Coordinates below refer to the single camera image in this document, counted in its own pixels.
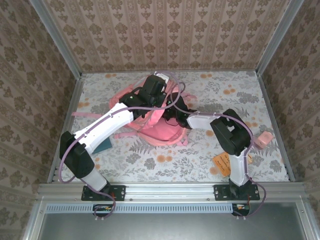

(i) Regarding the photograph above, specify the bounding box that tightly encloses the pink student backpack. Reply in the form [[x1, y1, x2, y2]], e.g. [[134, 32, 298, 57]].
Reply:
[[71, 74, 201, 148]]

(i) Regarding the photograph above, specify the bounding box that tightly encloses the orange book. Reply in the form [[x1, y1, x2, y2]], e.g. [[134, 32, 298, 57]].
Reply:
[[212, 153, 232, 178]]

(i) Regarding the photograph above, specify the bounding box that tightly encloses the teal book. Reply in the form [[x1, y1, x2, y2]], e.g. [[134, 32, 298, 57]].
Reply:
[[92, 138, 113, 155]]

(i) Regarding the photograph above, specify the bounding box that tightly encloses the small pink case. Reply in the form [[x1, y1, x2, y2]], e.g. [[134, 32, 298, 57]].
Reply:
[[254, 131, 274, 150]]

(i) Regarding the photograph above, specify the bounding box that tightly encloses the floral tablecloth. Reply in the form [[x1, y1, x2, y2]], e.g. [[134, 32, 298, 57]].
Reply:
[[57, 71, 291, 183]]

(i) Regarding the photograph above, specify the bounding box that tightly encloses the grey metal panel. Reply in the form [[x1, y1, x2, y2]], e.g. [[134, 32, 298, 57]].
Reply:
[[22, 202, 320, 240]]

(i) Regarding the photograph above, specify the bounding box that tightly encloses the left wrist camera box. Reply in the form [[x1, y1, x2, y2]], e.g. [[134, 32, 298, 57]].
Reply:
[[152, 71, 170, 85]]

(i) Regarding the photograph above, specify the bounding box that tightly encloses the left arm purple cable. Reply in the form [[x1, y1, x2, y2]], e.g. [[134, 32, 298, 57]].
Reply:
[[57, 71, 186, 221]]

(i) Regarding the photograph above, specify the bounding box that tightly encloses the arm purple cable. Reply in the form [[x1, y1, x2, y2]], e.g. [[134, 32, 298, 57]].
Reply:
[[171, 98, 267, 221], [57, 71, 186, 221]]

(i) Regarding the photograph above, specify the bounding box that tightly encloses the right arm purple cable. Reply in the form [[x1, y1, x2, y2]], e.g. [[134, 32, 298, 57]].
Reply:
[[171, 98, 267, 221]]

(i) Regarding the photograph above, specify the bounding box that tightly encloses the rear aluminium rail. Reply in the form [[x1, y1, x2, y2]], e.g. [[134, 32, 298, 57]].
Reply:
[[81, 68, 259, 75]]

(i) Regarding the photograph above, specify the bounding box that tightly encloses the aluminium cross rail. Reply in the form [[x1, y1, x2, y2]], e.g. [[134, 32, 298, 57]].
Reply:
[[37, 182, 307, 201]]

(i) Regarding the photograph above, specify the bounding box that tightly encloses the left aluminium side rail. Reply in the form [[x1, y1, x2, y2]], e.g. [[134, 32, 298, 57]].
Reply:
[[47, 73, 85, 183]]

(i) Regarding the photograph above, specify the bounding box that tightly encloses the aluminium side rail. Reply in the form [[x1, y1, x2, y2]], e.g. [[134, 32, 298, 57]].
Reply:
[[47, 73, 85, 183], [257, 71, 296, 182]]

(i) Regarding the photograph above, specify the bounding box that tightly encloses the right aluminium side rail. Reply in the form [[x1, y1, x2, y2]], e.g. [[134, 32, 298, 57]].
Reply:
[[257, 71, 296, 182]]

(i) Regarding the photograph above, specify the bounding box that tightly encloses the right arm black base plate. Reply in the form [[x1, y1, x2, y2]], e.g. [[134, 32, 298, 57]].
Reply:
[[213, 184, 261, 202]]

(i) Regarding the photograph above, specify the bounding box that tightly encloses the grey slotted cable duct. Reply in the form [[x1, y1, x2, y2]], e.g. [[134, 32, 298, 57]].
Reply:
[[46, 202, 305, 214]]

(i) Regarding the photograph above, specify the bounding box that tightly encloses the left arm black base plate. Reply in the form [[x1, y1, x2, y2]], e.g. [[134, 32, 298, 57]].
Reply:
[[81, 184, 126, 202]]

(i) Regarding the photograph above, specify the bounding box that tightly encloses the left aluminium frame post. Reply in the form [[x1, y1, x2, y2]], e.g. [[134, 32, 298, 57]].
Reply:
[[28, 0, 83, 78]]

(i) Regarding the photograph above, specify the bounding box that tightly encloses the aluminium frame post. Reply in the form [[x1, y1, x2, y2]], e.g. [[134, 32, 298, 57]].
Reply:
[[254, 0, 305, 76], [28, 0, 83, 78]]

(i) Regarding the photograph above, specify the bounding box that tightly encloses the right aluminium frame post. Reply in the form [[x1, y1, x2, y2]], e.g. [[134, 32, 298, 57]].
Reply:
[[254, 0, 305, 76]]

